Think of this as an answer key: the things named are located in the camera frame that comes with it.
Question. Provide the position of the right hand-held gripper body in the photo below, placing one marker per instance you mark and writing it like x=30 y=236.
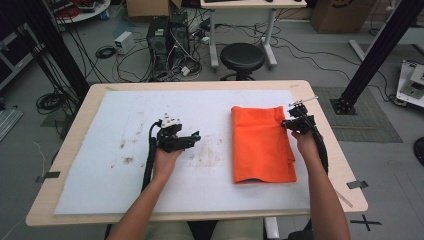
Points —
x=303 y=123

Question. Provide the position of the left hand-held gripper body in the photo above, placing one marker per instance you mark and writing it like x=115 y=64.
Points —
x=171 y=140

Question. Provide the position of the orange polo shirt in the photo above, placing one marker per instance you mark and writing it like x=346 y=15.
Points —
x=261 y=146

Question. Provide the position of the person's right hand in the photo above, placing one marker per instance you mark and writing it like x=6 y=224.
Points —
x=308 y=148

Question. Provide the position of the person's left hand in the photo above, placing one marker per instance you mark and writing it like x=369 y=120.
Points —
x=165 y=165

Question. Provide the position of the white foam mat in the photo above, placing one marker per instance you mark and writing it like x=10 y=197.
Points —
x=116 y=133

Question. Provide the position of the grey floor mat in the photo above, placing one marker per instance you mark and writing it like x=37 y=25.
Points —
x=366 y=126

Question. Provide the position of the white power adapter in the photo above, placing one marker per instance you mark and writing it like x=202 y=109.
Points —
x=185 y=70

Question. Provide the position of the black round stool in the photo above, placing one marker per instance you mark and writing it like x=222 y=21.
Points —
x=242 y=57

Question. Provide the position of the grey tape piece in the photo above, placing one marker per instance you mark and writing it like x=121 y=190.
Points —
x=50 y=175
x=357 y=184

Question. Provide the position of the black chair seat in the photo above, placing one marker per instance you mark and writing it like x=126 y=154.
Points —
x=201 y=230

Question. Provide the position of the thin wooden stick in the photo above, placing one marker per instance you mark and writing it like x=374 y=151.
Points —
x=346 y=200

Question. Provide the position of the person's left leg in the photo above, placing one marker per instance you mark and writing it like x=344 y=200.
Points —
x=168 y=231

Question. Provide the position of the person's leg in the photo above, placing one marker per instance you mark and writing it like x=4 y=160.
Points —
x=238 y=230
x=168 y=231

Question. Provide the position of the person's right leg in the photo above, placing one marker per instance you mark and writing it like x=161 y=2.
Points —
x=238 y=230

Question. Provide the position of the black computer tower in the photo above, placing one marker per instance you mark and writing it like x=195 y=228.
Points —
x=158 y=40
x=180 y=36

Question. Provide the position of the white table leg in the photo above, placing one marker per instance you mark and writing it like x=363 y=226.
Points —
x=272 y=228

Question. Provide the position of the small white box device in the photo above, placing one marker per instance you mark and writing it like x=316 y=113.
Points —
x=124 y=42

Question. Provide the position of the large cardboard box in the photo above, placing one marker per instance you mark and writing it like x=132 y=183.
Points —
x=340 y=16

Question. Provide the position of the white machine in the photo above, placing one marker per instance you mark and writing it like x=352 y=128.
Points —
x=411 y=83

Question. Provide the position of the black tape cross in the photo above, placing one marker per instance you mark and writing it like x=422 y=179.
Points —
x=365 y=222

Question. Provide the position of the dark round object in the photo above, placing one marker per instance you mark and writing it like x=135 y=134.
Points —
x=420 y=151

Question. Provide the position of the white desk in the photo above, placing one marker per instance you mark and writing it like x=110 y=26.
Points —
x=253 y=3

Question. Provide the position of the round white table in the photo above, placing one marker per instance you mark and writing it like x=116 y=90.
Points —
x=96 y=11

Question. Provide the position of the black metal frame post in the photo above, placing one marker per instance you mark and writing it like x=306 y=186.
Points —
x=376 y=53
x=56 y=50

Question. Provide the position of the grey metal rail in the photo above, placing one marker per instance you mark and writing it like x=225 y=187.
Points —
x=8 y=121

